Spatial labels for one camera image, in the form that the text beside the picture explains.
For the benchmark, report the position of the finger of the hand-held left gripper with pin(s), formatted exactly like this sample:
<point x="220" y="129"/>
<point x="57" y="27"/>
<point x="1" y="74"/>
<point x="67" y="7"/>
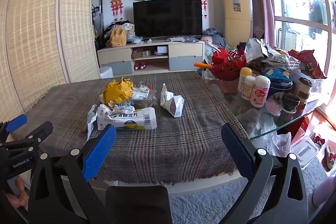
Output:
<point x="17" y="123"/>
<point x="42" y="129"/>

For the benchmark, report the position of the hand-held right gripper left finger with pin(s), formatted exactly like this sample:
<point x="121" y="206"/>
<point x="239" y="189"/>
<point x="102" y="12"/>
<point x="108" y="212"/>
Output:
<point x="101" y="150"/>

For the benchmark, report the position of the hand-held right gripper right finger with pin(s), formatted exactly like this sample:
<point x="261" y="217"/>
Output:
<point x="235" y="148"/>

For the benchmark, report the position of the white tissue packet wrapper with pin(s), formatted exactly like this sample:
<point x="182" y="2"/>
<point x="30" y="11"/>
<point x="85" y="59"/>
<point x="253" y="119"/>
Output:
<point x="131" y="121"/>

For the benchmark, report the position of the yellow paper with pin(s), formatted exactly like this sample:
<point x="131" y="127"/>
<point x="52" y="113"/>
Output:
<point x="116" y="91"/>

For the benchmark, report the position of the black trash bin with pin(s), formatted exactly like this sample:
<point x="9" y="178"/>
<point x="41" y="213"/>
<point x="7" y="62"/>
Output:
<point x="139" y="205"/>

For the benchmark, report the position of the clear plastic wrapper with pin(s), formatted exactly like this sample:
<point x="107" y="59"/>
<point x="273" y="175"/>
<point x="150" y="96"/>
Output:
<point x="143" y="96"/>

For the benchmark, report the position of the white carton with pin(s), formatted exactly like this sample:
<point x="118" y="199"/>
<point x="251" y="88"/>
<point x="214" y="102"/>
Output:
<point x="173" y="106"/>

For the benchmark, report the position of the person's left hand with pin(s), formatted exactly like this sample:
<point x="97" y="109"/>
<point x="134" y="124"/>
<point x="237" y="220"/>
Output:
<point x="18" y="187"/>

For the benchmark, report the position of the clear plastic bag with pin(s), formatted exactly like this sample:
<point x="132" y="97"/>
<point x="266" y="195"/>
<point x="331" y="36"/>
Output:
<point x="278" y="142"/>

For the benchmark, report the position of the pink hairbrush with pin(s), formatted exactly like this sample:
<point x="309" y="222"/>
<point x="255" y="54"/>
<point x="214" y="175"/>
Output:
<point x="273" y="108"/>

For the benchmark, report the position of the white bottle pink label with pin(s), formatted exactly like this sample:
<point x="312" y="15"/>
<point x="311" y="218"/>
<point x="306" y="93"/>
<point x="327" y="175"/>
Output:
<point x="260" y="92"/>

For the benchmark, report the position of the grey shaggy rug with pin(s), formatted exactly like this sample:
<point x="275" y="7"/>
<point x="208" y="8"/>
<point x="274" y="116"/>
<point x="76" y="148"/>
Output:
<point x="210" y="203"/>

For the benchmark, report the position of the small white bottle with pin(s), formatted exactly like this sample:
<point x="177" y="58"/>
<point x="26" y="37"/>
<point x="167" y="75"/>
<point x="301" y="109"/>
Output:
<point x="248" y="87"/>

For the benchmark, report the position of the grey plaid tablecloth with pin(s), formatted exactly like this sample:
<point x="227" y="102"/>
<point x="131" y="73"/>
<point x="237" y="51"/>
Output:
<point x="170" y="140"/>

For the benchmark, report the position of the clear storage box white lid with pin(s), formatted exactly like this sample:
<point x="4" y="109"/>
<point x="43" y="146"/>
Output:
<point x="304" y="151"/>

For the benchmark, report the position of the dark cup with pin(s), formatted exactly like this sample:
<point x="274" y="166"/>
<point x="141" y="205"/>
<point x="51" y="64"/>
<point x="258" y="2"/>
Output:
<point x="290" y="103"/>

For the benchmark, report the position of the yellow-capped white bottle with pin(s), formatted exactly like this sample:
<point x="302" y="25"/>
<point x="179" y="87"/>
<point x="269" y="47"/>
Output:
<point x="245" y="73"/>

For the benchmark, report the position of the dark blue round tin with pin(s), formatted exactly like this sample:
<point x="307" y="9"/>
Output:
<point x="281" y="87"/>

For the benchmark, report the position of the red plastic basket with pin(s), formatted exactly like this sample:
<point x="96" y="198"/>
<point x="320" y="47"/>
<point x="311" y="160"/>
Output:
<point x="225" y="66"/>

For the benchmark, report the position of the sandal with red bow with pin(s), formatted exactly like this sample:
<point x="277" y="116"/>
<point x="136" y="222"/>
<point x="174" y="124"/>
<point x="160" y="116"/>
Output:
<point x="319" y="140"/>
<point x="330" y="157"/>

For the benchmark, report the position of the blue snack bag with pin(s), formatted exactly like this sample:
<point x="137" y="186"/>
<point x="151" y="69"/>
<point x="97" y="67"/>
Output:
<point x="278" y="74"/>

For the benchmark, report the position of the brown paper cup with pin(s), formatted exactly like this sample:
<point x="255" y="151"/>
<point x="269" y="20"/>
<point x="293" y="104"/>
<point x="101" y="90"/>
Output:
<point x="302" y="87"/>

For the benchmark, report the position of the woven folding screen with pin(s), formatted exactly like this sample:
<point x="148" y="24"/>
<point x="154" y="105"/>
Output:
<point x="36" y="29"/>

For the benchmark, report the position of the silver foil bag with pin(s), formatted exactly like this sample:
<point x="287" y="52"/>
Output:
<point x="254" y="48"/>

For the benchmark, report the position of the small cardboard box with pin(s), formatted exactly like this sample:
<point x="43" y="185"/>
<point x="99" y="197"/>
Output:
<point x="141" y="54"/>

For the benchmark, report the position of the beige and grey TV stand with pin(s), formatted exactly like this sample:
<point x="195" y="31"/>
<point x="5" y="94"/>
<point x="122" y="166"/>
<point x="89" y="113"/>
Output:
<point x="183" y="49"/>

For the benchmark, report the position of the pile of clothes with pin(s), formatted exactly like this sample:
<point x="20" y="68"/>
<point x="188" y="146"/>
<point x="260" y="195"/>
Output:
<point x="215" y="37"/>

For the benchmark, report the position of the red snack bag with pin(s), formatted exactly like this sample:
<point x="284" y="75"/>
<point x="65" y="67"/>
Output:
<point x="309" y="64"/>

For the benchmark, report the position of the yellow plush backpack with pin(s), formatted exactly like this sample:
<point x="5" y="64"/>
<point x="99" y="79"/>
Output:
<point x="118" y="37"/>

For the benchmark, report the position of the cream standing air conditioner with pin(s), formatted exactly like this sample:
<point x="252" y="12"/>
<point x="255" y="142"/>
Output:
<point x="236" y="27"/>

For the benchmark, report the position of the black television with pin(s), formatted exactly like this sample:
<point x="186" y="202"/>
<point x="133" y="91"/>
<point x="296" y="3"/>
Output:
<point x="168" y="18"/>

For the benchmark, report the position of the white window frame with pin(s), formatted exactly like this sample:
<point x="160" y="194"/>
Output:
<point x="302" y="21"/>

